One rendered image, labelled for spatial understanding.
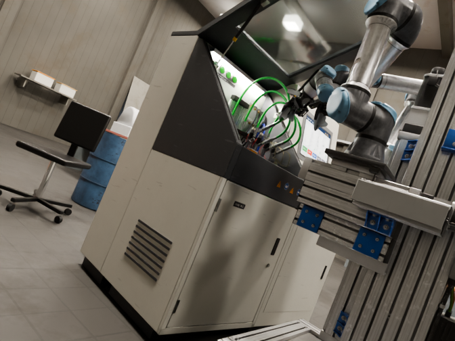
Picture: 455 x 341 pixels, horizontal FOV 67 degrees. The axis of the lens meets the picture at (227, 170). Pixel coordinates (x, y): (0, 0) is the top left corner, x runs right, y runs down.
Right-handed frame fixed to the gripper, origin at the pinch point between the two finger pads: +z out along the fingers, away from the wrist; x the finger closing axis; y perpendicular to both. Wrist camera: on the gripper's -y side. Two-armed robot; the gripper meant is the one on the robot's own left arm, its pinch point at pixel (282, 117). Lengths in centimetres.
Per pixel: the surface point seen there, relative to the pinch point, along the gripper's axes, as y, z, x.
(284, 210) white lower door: 38, 30, 10
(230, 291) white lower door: 71, 59, -18
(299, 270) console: 60, 65, 44
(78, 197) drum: -89, 232, -45
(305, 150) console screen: -9, 29, 51
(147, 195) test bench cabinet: 18, 58, -55
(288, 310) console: 79, 86, 43
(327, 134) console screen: -28, 25, 82
